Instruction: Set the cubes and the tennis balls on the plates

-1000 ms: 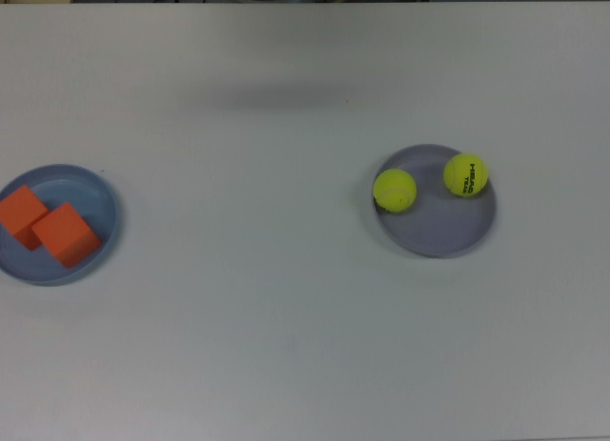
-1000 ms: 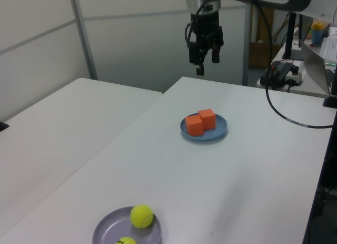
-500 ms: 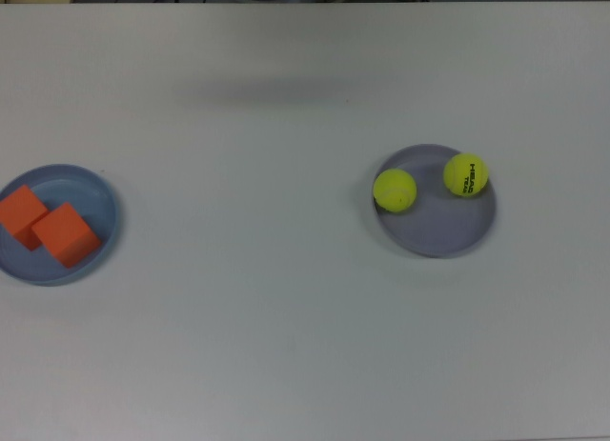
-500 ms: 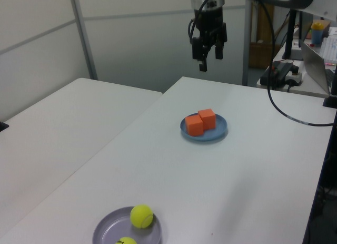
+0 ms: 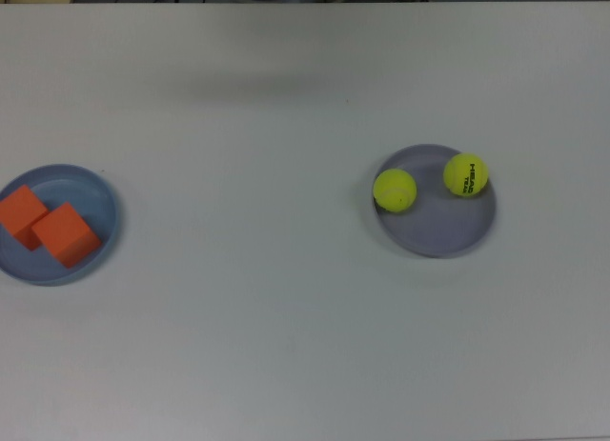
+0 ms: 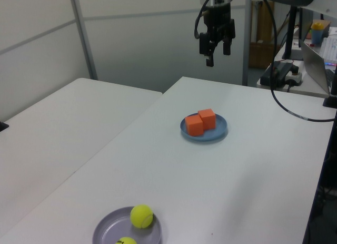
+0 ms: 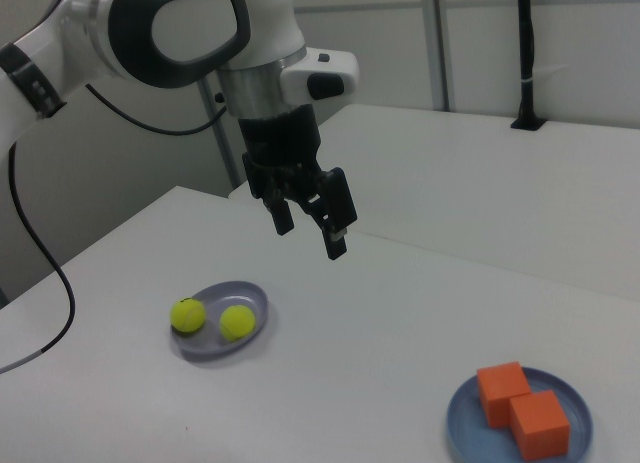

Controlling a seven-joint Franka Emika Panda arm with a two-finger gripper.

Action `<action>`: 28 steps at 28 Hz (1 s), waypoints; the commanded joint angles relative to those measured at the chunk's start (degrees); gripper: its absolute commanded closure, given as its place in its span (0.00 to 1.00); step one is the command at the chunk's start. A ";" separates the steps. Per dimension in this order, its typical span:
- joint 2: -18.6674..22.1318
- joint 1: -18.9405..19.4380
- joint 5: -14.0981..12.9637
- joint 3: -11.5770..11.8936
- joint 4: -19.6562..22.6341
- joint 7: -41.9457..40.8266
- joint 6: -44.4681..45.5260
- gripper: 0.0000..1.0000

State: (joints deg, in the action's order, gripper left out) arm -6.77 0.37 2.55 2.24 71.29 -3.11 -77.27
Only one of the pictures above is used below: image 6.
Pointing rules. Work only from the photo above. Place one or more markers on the blue cup yellow lid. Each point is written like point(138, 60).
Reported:
point(317, 34)

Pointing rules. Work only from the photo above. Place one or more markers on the orange foam cube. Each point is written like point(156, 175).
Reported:
point(209, 120)
point(194, 126)

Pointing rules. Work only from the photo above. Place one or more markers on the brown cardboard box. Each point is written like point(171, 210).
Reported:
point(263, 55)

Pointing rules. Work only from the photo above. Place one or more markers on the grey metal partition post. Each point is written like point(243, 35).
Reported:
point(83, 35)
point(247, 43)

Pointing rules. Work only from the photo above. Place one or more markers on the grey emergency stop button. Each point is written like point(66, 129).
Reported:
point(296, 76)

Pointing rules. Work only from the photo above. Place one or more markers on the blue plate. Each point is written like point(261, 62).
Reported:
point(219, 128)

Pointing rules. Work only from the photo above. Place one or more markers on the black power box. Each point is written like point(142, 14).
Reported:
point(280, 74)

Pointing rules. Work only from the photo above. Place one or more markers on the silver laptop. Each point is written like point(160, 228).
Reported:
point(314, 64)

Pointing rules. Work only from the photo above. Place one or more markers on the brown cardboard panel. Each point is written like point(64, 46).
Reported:
point(263, 20)

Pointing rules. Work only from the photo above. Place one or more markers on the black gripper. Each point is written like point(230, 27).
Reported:
point(218, 17)

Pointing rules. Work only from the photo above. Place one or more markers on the black monitor stand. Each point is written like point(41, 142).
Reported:
point(291, 33)

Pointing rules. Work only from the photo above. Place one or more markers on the purple plate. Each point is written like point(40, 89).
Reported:
point(110, 228)

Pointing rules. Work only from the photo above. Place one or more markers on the black monitor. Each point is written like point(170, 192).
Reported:
point(306, 25)

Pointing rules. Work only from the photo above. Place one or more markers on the plain yellow tennis ball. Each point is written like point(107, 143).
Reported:
point(141, 216)

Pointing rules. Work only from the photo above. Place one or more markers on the white background desk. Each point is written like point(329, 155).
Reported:
point(302, 89)

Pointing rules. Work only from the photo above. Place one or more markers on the yellow tennis ball black print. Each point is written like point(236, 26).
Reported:
point(126, 240)

